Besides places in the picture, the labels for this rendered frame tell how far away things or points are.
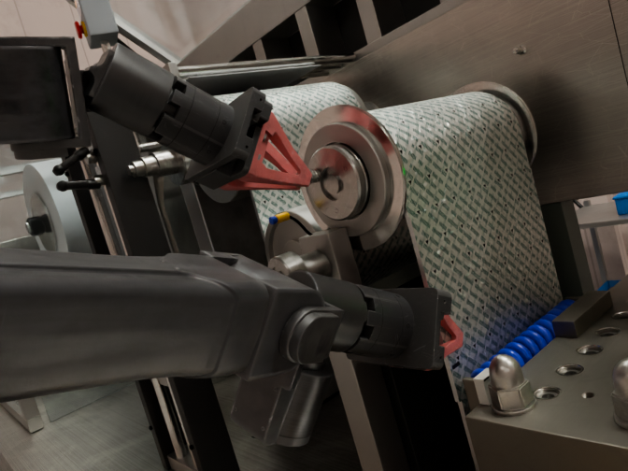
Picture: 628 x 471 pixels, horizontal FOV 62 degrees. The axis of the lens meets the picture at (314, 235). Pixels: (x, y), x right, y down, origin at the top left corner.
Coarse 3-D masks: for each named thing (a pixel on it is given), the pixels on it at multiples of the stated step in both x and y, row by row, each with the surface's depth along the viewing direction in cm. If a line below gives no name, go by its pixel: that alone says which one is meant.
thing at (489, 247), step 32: (480, 192) 56; (512, 192) 60; (416, 224) 49; (448, 224) 52; (480, 224) 55; (512, 224) 59; (544, 224) 63; (416, 256) 49; (448, 256) 51; (480, 256) 55; (512, 256) 58; (544, 256) 63; (448, 288) 51; (480, 288) 54; (512, 288) 58; (544, 288) 62; (480, 320) 53; (512, 320) 57; (480, 352) 53
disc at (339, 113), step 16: (320, 112) 53; (336, 112) 51; (352, 112) 49; (368, 112) 48; (368, 128) 48; (384, 128) 47; (304, 144) 56; (384, 144) 47; (400, 160) 47; (400, 176) 47; (304, 192) 58; (400, 192) 48; (400, 208) 48; (320, 224) 57; (384, 224) 50; (352, 240) 54; (368, 240) 52; (384, 240) 51
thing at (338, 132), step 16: (320, 128) 52; (336, 128) 50; (352, 128) 49; (320, 144) 53; (352, 144) 49; (368, 144) 48; (304, 160) 55; (368, 160) 48; (384, 160) 48; (384, 176) 48; (384, 192) 48; (368, 208) 50; (384, 208) 49; (336, 224) 54; (352, 224) 52; (368, 224) 51
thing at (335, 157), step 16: (336, 144) 51; (320, 160) 51; (336, 160) 50; (352, 160) 49; (336, 176) 51; (352, 176) 49; (368, 176) 49; (320, 192) 53; (336, 192) 51; (352, 192) 49; (368, 192) 50; (320, 208) 54; (336, 208) 52; (352, 208) 50
